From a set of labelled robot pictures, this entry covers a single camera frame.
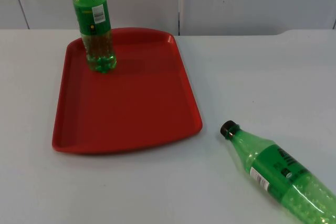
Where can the green plastic bottle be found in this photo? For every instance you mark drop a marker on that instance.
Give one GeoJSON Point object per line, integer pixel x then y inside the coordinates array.
{"type": "Point", "coordinates": [283, 176]}
{"type": "Point", "coordinates": [95, 27]}

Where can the red plastic tray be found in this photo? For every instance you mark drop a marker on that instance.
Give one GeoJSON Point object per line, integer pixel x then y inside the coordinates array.
{"type": "Point", "coordinates": [131, 108]}

